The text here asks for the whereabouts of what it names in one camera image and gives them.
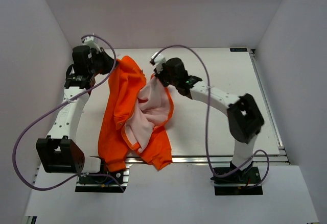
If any orange jacket pink lining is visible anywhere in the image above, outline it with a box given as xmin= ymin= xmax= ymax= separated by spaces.
xmin=98 ymin=56 xmax=174 ymax=171

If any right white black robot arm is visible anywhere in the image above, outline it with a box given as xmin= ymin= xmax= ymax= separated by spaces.
xmin=150 ymin=55 xmax=264 ymax=183

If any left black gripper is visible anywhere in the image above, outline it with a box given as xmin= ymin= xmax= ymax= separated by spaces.
xmin=88 ymin=47 xmax=119 ymax=77

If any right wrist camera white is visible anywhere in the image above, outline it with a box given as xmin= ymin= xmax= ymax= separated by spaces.
xmin=150 ymin=52 xmax=166 ymax=73

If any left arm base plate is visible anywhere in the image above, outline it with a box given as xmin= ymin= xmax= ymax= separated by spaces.
xmin=75 ymin=169 xmax=129 ymax=193

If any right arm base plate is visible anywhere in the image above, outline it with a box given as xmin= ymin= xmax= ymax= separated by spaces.
xmin=211 ymin=167 xmax=263 ymax=196

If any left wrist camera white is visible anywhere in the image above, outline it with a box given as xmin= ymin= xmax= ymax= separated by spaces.
xmin=81 ymin=36 xmax=100 ymax=51

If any blue label right corner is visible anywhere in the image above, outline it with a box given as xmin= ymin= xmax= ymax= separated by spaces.
xmin=229 ymin=47 xmax=248 ymax=53

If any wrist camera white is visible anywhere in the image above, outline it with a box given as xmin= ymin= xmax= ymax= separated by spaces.
xmin=81 ymin=36 xmax=100 ymax=51
xmin=150 ymin=52 xmax=166 ymax=73

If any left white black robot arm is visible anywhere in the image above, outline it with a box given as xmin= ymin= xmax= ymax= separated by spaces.
xmin=36 ymin=41 xmax=116 ymax=183

